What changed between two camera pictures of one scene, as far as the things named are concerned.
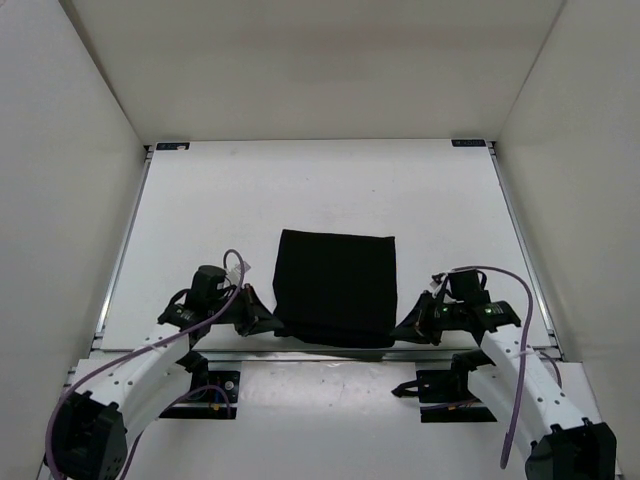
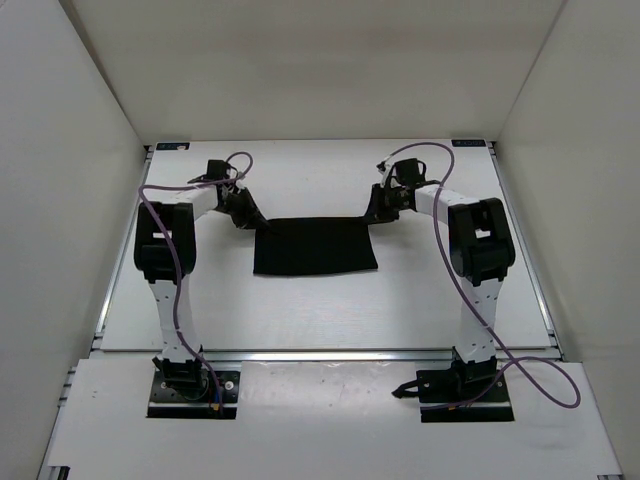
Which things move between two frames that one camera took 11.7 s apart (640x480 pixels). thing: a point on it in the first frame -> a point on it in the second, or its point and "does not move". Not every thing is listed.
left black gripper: x=258 y=317 -> x=252 y=217
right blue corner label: x=469 y=143 does not move
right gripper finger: x=418 y=333 -> x=384 y=215
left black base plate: x=213 y=387 does not move
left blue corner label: x=173 y=146 does not move
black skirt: x=336 y=289 -> x=315 y=245
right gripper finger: x=420 y=317 -> x=378 y=206
